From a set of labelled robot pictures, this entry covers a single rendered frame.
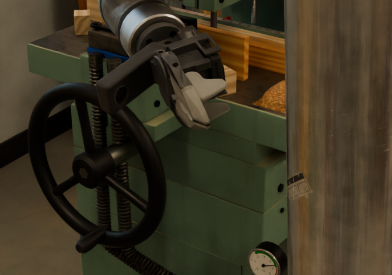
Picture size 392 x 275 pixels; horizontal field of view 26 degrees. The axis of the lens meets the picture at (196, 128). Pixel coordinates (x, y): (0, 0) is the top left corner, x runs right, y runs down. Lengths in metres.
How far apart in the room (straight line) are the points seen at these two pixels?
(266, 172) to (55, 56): 0.48
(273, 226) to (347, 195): 0.72
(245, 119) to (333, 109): 0.65
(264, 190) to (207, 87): 0.41
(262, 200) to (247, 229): 0.07
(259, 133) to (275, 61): 0.18
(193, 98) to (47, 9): 2.14
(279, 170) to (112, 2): 0.42
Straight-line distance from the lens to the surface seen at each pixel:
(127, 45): 1.20
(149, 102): 1.38
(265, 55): 1.52
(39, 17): 3.12
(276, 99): 1.37
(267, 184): 1.42
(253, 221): 1.47
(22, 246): 2.69
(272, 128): 1.36
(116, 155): 1.40
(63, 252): 2.63
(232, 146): 1.42
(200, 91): 1.05
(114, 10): 1.26
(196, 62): 1.10
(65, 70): 1.62
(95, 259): 1.78
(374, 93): 0.75
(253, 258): 1.42
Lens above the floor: 1.48
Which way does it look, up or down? 26 degrees down
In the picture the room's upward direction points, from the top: straight up
